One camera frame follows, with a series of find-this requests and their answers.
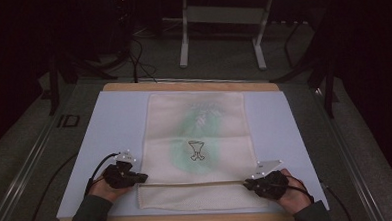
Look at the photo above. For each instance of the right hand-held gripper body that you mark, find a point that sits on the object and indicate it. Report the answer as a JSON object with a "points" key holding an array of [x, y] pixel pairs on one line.
{"points": [[270, 185]]}

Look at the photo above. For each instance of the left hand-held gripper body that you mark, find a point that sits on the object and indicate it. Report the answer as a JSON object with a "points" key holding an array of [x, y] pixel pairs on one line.
{"points": [[120, 177]]}

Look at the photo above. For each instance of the person's left hand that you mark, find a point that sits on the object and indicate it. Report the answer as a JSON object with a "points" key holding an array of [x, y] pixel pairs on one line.
{"points": [[107, 192]]}

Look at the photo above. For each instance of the person's right hand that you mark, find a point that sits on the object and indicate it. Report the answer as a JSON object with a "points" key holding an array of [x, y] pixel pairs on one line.
{"points": [[298, 196]]}

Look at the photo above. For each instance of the light blue table mat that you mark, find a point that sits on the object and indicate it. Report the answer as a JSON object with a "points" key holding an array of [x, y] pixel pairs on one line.
{"points": [[118, 127]]}

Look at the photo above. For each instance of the wooden table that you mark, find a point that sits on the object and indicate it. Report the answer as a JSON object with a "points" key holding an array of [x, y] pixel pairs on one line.
{"points": [[183, 87]]}

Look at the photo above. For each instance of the black metal stand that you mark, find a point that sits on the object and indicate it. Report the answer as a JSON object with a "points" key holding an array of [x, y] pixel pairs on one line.
{"points": [[328, 84], [53, 90]]}

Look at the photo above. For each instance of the white metal stand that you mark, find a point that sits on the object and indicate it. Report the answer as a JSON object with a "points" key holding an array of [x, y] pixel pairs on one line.
{"points": [[223, 15]]}

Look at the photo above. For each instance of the metal floor rail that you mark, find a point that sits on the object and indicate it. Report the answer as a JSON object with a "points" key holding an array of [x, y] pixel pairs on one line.
{"points": [[20, 185], [357, 177]]}

